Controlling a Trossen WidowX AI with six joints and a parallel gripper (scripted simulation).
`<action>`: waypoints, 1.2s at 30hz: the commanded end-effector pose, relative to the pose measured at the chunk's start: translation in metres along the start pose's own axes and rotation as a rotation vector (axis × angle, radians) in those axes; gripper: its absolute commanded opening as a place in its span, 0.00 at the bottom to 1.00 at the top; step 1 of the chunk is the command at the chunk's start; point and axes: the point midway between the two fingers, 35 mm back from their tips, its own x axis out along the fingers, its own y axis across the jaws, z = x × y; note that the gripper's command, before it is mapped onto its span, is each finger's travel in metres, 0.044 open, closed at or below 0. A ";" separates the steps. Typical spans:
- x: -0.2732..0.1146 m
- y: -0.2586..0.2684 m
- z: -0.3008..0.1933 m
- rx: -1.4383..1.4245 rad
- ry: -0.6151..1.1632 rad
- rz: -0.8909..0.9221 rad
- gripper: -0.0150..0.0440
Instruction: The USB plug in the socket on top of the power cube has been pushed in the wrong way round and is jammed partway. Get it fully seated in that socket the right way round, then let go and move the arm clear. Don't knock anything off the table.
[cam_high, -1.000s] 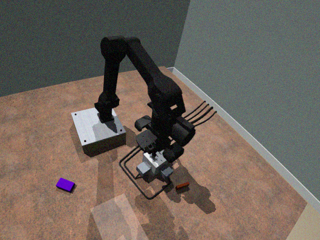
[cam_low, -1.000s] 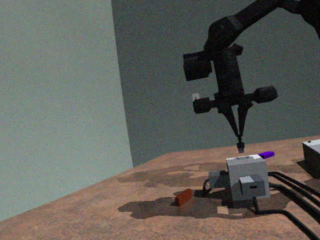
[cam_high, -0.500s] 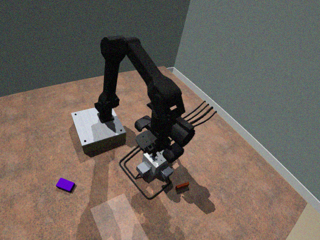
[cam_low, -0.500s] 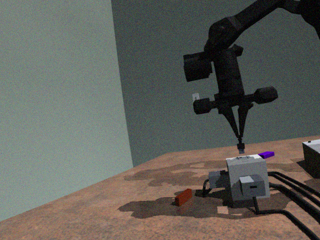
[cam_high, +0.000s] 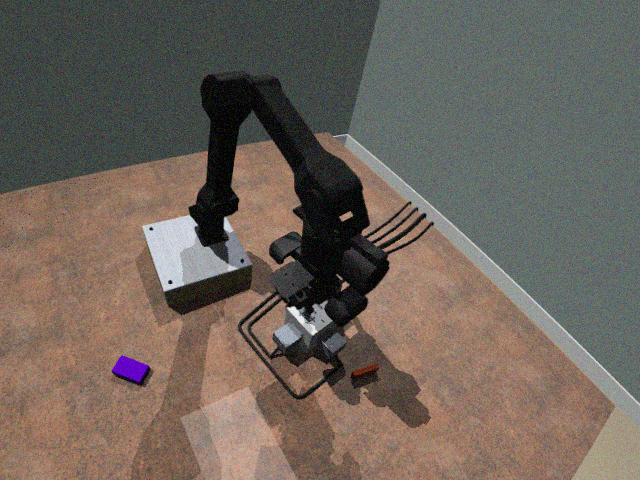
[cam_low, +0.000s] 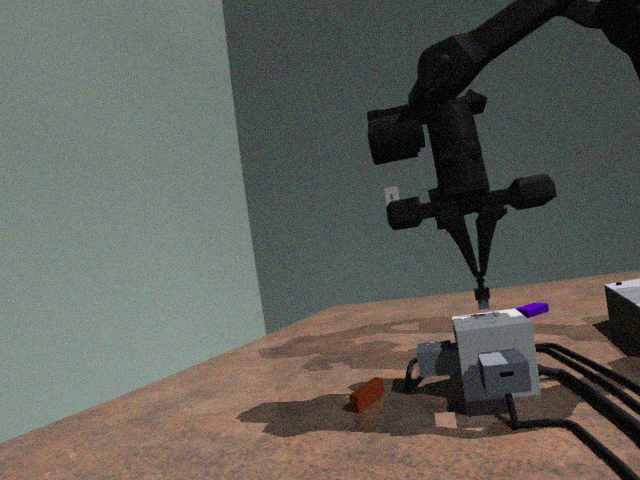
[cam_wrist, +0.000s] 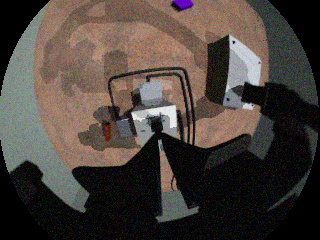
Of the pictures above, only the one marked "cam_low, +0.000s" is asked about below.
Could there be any purple rectangular block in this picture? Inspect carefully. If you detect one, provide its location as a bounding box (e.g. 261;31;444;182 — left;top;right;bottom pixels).
516;303;549;318

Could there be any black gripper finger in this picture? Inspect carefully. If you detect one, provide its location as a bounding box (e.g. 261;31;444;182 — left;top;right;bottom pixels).
437;215;478;277
476;208;508;276

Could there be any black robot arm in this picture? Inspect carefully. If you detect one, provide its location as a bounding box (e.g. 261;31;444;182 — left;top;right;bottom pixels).
367;0;640;165

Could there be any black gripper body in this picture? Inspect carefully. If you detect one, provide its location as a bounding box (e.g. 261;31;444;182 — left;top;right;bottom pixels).
386;138;557;230

